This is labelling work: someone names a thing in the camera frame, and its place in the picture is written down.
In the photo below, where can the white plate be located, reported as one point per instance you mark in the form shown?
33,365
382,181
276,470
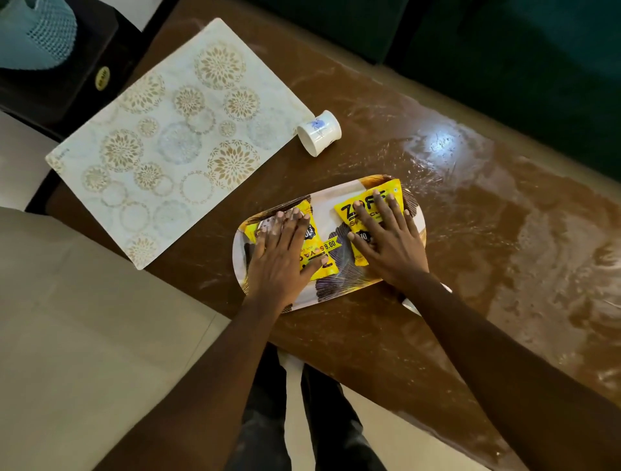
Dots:
411,306

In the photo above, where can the yellow snack packet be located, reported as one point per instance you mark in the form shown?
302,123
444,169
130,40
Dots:
321,252
371,196

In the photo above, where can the person's left middle finger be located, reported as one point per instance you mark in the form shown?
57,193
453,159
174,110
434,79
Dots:
288,229

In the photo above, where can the person's right forearm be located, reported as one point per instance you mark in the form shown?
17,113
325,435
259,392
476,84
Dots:
509,378

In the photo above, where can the person's right middle finger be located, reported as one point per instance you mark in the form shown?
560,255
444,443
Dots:
385,213

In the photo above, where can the black cabinet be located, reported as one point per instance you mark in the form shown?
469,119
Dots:
63,92

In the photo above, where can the white placemat with gold circles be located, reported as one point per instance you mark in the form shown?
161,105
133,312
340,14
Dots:
179,140

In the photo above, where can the person's left little finger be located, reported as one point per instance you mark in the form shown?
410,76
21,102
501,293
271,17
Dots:
259,244

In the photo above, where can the person's left forearm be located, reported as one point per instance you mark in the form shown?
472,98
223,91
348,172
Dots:
203,398

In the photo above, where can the person's right hand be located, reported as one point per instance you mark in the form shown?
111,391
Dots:
395,252

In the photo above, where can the person's left hand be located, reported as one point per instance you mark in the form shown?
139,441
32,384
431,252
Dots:
276,271

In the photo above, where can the person's right little finger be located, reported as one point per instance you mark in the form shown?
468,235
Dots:
412,227

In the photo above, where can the person's right thumb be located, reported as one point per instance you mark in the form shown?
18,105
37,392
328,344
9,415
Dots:
360,247

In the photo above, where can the round gold badge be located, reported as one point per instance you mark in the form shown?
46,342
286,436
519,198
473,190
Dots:
102,78

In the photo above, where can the teal mesh basket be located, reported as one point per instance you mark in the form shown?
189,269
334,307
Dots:
34,34

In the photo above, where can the dark green sofa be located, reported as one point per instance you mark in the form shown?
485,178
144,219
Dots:
509,58

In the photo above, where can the oval patterned serving tray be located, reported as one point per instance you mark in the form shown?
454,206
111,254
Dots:
330,204

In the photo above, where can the person's left thumb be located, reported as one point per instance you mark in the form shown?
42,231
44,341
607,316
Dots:
315,270

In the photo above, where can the person's dark trousers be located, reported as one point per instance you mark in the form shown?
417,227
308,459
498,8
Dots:
334,422

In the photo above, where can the white cup with blue flower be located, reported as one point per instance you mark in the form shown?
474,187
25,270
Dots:
318,133

